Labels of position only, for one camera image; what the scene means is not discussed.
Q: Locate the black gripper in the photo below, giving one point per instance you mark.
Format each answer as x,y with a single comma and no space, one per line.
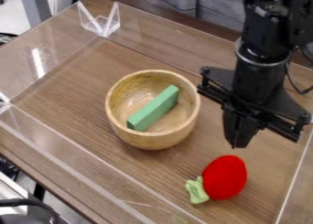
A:
245,117

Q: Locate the red plush strawberry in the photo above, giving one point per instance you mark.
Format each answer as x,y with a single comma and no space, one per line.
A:
221,182

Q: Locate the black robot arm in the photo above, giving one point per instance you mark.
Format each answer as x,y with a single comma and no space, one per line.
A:
249,91

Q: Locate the green rectangular block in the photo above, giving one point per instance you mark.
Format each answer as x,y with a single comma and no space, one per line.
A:
154,110

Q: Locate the wooden bowl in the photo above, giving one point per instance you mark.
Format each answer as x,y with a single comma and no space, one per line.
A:
131,93

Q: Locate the clear acrylic corner bracket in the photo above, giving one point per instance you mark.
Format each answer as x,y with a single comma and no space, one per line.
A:
103,26

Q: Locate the grey post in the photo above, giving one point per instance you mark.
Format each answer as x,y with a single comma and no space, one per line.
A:
36,11

